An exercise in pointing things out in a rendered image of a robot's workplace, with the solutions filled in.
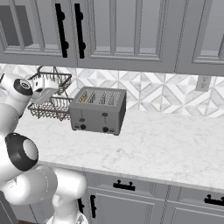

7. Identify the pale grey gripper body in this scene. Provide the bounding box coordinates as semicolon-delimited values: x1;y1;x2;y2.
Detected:
30;87;60;106

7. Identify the grey four-slot toaster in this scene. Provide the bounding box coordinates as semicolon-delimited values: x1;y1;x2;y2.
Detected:
68;86;128;137

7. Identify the grey base cupboard door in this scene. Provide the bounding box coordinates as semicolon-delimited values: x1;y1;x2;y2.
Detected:
86;186;166;224
11;197;88;224
162;200;224;224

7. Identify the grey drawer front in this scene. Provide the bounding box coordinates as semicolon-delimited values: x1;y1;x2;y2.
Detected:
169;185;224;210
86;171;172;200

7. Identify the black wire stand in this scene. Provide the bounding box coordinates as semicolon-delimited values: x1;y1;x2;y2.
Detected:
27;66;74;122

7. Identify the grey wall cupboard door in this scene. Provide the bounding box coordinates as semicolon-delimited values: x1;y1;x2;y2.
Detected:
76;0;179;74
0;0;79;68
176;0;224;77

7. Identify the black cupboard door handle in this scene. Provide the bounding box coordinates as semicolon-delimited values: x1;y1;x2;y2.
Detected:
73;3;87;60
54;3;70;59

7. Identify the black base cupboard handle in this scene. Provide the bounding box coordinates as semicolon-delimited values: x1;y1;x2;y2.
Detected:
89;194;97;220
76;198;86;214

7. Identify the black drawer handle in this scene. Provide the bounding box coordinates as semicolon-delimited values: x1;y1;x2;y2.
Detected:
112;179;137;192
203;193;224;207

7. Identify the white wall socket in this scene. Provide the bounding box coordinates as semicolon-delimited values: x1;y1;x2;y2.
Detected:
195;74;212;92

